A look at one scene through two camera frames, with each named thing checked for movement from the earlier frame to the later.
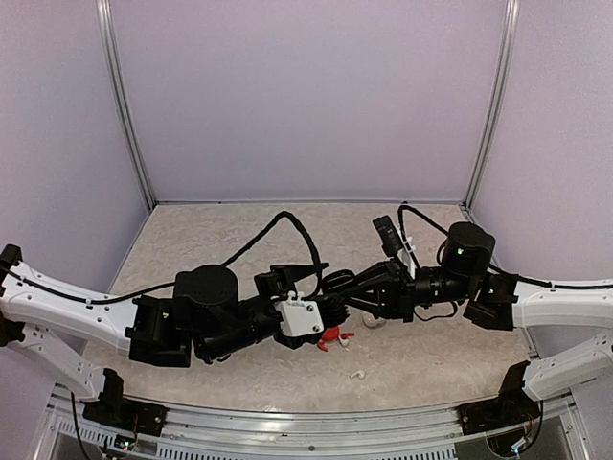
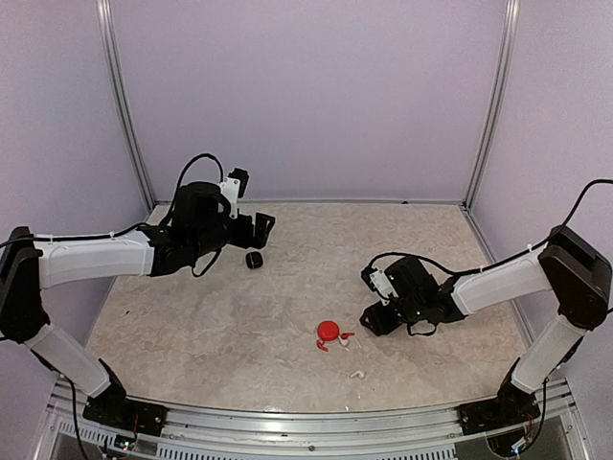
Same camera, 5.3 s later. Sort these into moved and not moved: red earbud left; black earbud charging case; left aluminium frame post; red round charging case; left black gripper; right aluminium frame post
Moved: left black gripper; black earbud charging case
Not moved: right aluminium frame post; left aluminium frame post; red round charging case; red earbud left
